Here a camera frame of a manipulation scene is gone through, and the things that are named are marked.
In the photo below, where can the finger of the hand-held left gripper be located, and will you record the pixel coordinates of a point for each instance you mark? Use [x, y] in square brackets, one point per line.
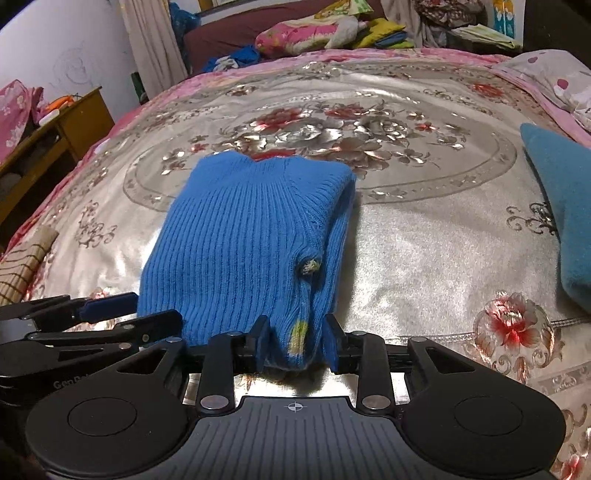
[157, 323]
[111, 304]

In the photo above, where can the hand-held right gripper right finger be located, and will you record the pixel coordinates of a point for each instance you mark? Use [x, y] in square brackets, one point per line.
[333, 346]

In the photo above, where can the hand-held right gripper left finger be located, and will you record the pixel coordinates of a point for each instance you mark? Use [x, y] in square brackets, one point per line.
[262, 344]

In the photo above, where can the blue striped knit sweater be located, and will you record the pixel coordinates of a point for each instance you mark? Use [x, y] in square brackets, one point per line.
[240, 240]

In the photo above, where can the blue clothes pile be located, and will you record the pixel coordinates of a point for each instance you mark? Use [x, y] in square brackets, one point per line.
[235, 57]

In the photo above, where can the brown checked cloth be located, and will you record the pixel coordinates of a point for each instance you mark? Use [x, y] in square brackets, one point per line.
[23, 272]

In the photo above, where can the wooden bedside cabinet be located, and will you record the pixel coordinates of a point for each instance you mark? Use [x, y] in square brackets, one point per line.
[87, 120]

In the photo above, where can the orange toy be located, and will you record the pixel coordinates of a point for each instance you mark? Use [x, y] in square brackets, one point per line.
[61, 101]

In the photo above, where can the pink floral cloth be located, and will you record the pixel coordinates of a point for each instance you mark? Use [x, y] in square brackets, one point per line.
[14, 115]

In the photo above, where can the green bottle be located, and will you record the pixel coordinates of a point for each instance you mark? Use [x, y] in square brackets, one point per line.
[139, 87]

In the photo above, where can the beige curtain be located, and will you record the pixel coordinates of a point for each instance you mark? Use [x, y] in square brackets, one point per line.
[152, 41]

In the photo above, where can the teal fleece blanket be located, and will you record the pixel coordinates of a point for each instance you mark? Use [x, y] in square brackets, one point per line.
[568, 207]

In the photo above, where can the pink floral bed quilt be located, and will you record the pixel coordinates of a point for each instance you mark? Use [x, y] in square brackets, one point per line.
[286, 60]

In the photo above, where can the maroon sofa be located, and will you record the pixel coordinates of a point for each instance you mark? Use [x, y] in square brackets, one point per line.
[221, 37]

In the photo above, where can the blue hanging cloth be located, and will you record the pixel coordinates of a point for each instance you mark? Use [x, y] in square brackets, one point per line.
[182, 23]

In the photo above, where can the pink floral pillow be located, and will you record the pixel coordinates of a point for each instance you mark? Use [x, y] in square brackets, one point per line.
[286, 39]

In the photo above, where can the white plush toy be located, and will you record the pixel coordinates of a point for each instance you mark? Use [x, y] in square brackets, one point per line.
[344, 32]

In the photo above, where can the yellow folded cloth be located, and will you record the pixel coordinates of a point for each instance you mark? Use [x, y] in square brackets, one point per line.
[383, 30]

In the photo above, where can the beige hanging cloth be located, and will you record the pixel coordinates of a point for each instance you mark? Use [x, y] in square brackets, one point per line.
[401, 18]

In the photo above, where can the yellow floral pillow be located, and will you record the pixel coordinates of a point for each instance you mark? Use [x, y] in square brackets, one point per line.
[344, 9]

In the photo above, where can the white dotted pillow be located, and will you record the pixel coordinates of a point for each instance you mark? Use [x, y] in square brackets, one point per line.
[549, 78]

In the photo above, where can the folded pale green cloth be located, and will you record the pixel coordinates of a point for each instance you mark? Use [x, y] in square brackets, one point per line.
[485, 36]

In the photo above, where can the dark patterned cloth pile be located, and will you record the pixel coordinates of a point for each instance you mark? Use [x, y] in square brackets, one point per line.
[448, 14]

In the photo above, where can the cyan and yellow box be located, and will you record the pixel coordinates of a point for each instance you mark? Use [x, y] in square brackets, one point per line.
[503, 18]

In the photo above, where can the dark headboard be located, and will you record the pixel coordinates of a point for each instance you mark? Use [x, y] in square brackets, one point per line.
[554, 23]

